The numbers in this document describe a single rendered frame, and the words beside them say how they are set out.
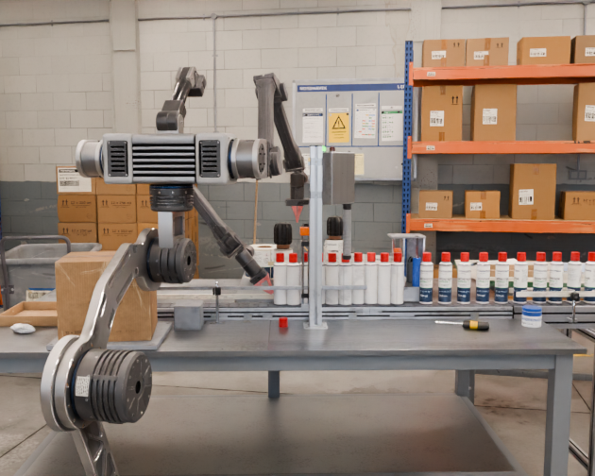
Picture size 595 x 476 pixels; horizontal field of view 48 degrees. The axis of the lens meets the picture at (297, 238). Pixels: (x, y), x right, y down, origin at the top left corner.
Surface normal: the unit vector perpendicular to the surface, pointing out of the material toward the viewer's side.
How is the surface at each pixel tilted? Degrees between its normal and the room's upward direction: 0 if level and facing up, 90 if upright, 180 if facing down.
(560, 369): 90
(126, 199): 90
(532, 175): 89
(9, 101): 90
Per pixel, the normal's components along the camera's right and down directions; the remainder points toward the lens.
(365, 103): -0.18, 0.11
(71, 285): 0.12, 0.11
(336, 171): 0.83, 0.07
